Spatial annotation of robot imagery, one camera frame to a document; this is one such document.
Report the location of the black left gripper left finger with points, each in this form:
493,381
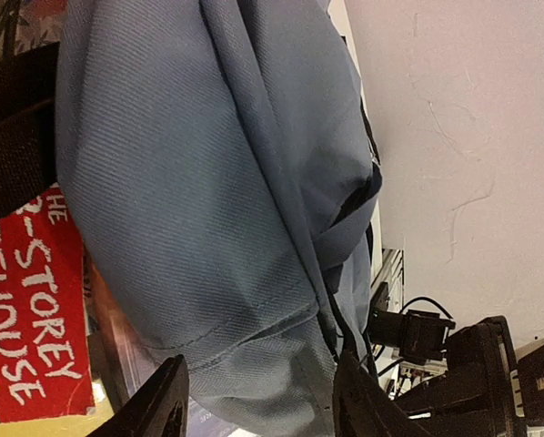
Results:
158,409

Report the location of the blue grey backpack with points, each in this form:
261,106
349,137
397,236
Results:
214,157

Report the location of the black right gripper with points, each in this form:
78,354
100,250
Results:
488,388

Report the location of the red floral book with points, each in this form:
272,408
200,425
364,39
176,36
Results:
44,359

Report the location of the yellow book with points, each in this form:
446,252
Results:
63,426

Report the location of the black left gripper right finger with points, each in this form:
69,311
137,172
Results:
362,409

